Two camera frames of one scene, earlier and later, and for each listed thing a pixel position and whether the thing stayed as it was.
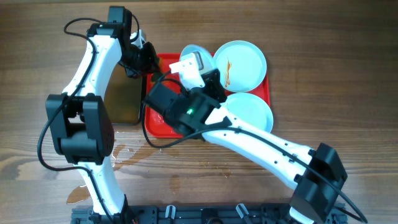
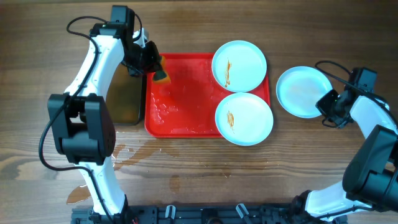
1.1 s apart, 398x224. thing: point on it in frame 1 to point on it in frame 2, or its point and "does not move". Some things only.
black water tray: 123,96 does not move
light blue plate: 208,61 to 299,89
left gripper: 148,66 does not move
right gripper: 212,81 to 322,104
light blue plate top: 241,65 does not move
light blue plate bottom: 251,108 does not move
